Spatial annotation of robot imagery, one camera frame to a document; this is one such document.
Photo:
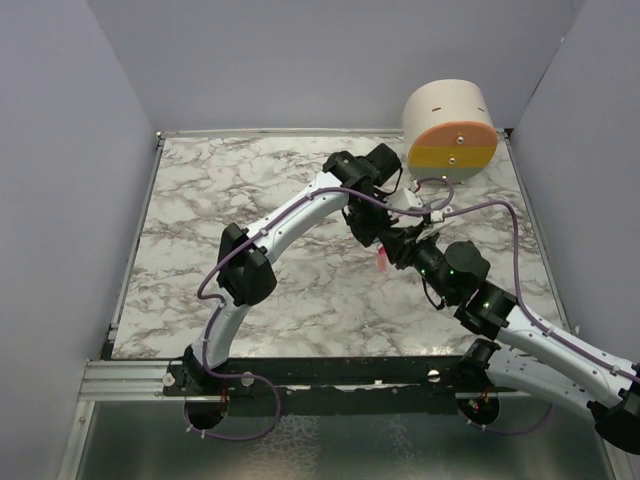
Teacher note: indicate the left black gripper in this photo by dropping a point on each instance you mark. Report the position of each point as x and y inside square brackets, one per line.
[368, 233]

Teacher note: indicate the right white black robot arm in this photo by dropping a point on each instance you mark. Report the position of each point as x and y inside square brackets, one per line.
[528, 353]

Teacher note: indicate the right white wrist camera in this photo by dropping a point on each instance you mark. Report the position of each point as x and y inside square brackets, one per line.
[434, 222]

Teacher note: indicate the beige cylinder striped key holder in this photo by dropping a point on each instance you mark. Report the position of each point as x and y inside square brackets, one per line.
[448, 131]

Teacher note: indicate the black front mounting bar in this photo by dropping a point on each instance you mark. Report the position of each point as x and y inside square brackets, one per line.
[331, 386]

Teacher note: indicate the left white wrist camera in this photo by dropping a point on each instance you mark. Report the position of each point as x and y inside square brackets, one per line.
[406, 200]

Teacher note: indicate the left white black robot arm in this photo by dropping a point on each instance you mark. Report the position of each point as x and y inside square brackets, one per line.
[244, 277]

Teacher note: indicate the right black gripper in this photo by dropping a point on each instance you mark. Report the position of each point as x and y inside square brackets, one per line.
[403, 242]

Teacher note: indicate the aluminium table frame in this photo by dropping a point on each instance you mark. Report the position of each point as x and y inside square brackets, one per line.
[296, 306]

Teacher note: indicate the pink tag metal keyring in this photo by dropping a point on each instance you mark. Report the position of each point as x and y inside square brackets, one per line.
[381, 259]

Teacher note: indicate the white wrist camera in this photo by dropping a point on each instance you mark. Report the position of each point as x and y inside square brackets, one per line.
[434, 222]
[406, 200]

